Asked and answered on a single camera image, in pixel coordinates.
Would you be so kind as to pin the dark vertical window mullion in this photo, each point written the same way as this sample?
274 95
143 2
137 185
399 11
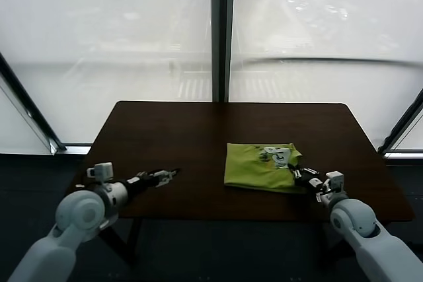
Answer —
223 31

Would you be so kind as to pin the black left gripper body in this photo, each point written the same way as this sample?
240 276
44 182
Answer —
145 182

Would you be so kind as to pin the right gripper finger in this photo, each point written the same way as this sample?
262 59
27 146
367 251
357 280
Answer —
297 176
304 171

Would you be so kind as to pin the lime green t-shirt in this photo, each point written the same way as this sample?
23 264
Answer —
257 169

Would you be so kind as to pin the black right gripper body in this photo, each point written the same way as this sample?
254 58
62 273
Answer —
310 181

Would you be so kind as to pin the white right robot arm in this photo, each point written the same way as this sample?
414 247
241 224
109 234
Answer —
353 219

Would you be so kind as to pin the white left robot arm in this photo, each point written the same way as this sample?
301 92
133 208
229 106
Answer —
82 212

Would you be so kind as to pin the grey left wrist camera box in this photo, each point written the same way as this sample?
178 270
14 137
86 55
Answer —
102 173

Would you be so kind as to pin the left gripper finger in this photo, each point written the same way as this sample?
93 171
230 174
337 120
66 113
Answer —
165 181
165 173

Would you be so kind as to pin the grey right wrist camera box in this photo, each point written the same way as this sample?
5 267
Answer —
334 181

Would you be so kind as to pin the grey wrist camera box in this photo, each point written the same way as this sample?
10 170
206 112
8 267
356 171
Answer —
334 181
102 173

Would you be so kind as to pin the slanted dark window frame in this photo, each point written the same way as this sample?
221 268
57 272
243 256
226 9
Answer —
401 130
29 97

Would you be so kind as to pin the curved dark outdoor handrail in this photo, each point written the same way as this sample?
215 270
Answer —
330 60

